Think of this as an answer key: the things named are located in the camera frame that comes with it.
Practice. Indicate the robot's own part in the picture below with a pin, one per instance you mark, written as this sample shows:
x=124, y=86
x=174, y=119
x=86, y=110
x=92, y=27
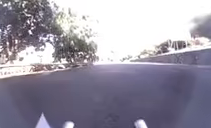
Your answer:
x=68, y=124
x=140, y=124

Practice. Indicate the bushes behind wall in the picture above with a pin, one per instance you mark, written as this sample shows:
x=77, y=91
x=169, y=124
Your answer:
x=169, y=46

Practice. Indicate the grey asphalt road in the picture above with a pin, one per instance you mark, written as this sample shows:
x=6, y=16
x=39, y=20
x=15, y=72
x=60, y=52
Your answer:
x=106, y=90

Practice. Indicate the grey concrete wall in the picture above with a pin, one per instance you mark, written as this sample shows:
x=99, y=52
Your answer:
x=189, y=57

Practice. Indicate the dark tree crown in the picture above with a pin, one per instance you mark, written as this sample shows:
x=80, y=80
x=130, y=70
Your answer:
x=206, y=25

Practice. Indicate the large leafy tree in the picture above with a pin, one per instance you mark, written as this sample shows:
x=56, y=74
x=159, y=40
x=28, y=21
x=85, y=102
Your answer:
x=29, y=26

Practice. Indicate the pale roadside railing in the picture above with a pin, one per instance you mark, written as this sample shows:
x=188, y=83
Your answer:
x=13, y=70

